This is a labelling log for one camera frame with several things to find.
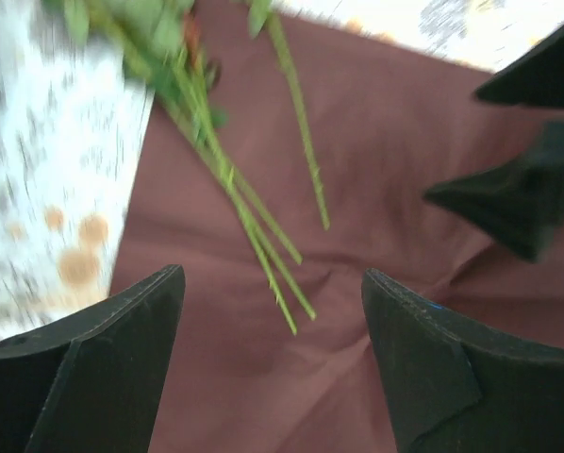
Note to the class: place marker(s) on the dark red wrapping paper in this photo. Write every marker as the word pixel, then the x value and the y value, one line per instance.
pixel 386 123

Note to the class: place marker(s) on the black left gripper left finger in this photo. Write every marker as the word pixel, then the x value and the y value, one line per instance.
pixel 92 381

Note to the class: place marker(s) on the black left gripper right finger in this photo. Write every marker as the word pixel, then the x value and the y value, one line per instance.
pixel 453 384

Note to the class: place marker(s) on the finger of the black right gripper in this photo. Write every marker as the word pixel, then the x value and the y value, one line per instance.
pixel 519 204
pixel 536 79

